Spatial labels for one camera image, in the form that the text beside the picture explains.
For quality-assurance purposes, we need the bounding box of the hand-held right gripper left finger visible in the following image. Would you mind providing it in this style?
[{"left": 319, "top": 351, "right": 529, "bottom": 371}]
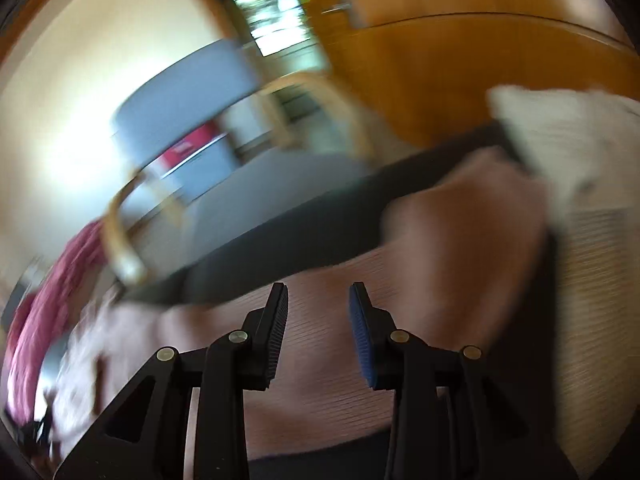
[{"left": 52, "top": 282, "right": 290, "bottom": 480}]

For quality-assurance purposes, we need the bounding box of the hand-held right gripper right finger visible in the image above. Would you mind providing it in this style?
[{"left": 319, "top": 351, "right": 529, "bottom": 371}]
[{"left": 348, "top": 281, "right": 581, "bottom": 480}]

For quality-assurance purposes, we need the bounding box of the pink knit sweater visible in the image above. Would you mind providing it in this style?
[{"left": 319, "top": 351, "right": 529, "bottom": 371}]
[{"left": 50, "top": 147, "right": 558, "bottom": 461}]

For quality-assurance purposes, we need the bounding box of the blue-grey storage box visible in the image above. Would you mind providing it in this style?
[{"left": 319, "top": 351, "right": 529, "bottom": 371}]
[{"left": 165, "top": 145, "right": 241, "bottom": 206}]

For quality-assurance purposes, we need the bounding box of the red box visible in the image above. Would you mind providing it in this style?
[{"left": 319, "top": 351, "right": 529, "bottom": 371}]
[{"left": 160, "top": 125, "right": 228, "bottom": 178}]

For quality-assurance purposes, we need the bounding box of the wooden chair with grey cushion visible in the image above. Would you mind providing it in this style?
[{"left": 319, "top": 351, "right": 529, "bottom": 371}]
[{"left": 102, "top": 40, "right": 376, "bottom": 286}]

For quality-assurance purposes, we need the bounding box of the wooden door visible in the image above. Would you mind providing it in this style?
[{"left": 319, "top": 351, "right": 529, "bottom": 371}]
[{"left": 187, "top": 0, "right": 640, "bottom": 148}]

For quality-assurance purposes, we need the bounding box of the cream knit garment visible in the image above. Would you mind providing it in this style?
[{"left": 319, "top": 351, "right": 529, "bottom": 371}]
[{"left": 487, "top": 84, "right": 640, "bottom": 471}]

